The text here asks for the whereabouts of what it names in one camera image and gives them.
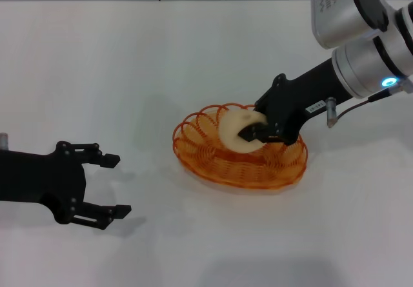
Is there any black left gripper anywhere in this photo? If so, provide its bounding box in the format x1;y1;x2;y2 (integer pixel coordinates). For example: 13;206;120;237
0;141;133;231

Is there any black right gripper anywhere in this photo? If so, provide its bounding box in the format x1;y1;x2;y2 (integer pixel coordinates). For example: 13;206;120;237
237;56;354;146

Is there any round pale bread bun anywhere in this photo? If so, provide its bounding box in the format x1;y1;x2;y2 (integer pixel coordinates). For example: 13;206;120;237
219;110;269;154

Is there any orange woven plastic basket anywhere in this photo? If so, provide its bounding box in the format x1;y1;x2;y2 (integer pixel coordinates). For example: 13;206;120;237
172;103;309;190

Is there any thin right gripper cable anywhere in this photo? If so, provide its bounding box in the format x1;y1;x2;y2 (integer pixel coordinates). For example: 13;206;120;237
335;86;405;121

